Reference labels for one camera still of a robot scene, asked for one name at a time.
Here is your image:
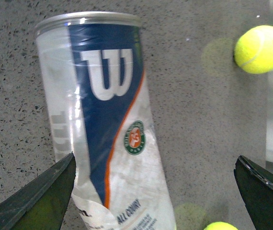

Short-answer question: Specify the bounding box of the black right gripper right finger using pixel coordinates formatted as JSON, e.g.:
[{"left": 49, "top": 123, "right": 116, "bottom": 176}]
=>
[{"left": 234, "top": 155, "right": 273, "bottom": 230}]

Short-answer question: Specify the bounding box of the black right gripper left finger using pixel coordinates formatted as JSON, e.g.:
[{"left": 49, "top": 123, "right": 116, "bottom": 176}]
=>
[{"left": 0, "top": 153, "right": 76, "bottom": 230}]

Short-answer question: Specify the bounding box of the clear Wilson tennis ball can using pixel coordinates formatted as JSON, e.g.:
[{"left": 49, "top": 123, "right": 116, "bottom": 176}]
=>
[{"left": 35, "top": 11, "right": 176, "bottom": 230}]

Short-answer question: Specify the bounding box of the yellow Wilson 3 tennis ball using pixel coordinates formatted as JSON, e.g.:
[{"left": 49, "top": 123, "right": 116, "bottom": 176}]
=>
[{"left": 204, "top": 221, "right": 238, "bottom": 230}]

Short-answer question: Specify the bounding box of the yellow tennis ball right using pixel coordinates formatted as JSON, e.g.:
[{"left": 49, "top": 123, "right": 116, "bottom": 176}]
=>
[{"left": 234, "top": 25, "right": 273, "bottom": 74}]

